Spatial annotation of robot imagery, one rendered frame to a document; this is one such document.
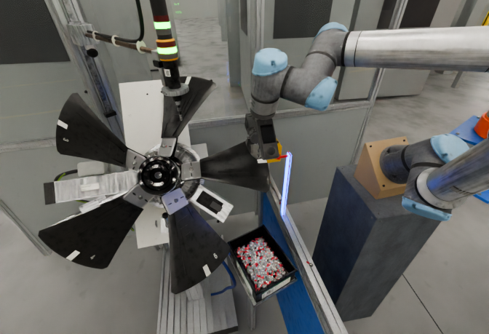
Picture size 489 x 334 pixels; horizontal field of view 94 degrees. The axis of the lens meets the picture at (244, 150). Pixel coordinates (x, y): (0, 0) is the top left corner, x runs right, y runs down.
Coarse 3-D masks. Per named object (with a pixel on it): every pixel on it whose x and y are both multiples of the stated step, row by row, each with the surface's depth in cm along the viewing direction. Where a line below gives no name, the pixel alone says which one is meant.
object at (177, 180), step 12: (156, 156) 68; (144, 168) 68; (156, 168) 69; (168, 168) 69; (180, 168) 79; (144, 180) 68; (156, 180) 68; (168, 180) 69; (180, 180) 79; (156, 192) 67
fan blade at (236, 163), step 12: (240, 144) 84; (216, 156) 80; (228, 156) 80; (240, 156) 80; (252, 156) 79; (204, 168) 75; (216, 168) 75; (228, 168) 75; (240, 168) 76; (252, 168) 76; (264, 168) 77; (216, 180) 72; (228, 180) 72; (240, 180) 73; (252, 180) 73; (264, 180) 74; (264, 192) 72
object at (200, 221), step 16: (192, 208) 78; (176, 224) 70; (192, 224) 74; (208, 224) 79; (176, 240) 69; (192, 240) 72; (208, 240) 76; (176, 256) 68; (192, 256) 70; (208, 256) 74; (224, 256) 77; (176, 272) 67; (192, 272) 69; (176, 288) 66
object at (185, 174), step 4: (184, 164) 78; (188, 164) 78; (192, 164) 78; (196, 164) 78; (184, 168) 77; (188, 168) 77; (196, 168) 76; (184, 172) 75; (188, 172) 75; (192, 172) 75; (196, 172) 75; (200, 172) 74; (184, 176) 73; (188, 176) 73; (192, 176) 73; (196, 176) 73; (200, 176) 73
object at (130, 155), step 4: (128, 152) 71; (132, 152) 70; (128, 156) 72; (132, 156) 72; (140, 156) 71; (128, 160) 74; (132, 160) 73; (136, 160) 73; (140, 160) 72; (144, 160) 71; (128, 164) 75; (136, 164) 74; (136, 168) 75
